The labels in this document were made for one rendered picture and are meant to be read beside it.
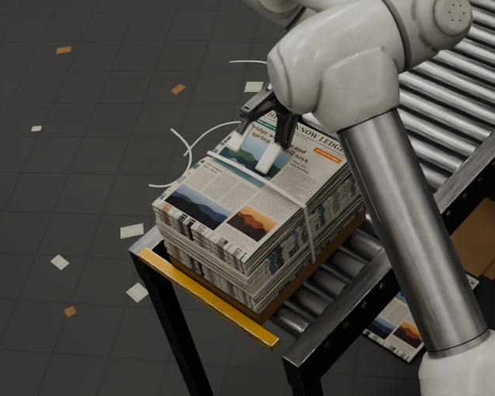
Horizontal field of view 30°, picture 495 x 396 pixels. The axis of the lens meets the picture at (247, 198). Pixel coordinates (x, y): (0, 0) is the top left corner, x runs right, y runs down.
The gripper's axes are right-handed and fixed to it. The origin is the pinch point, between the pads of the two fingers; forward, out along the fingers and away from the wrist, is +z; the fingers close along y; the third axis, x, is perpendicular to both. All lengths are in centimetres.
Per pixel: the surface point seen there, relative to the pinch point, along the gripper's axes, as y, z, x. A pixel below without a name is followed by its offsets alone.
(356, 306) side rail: 26.2, 15.2, -27.4
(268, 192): 5.9, 4.4, -5.2
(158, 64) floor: 137, -28, 158
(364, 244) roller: 32.7, 2.2, -18.4
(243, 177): 5.8, 4.3, 2.3
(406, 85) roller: 57, -42, 7
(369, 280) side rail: 29.3, 8.7, -25.5
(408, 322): 116, 12, -6
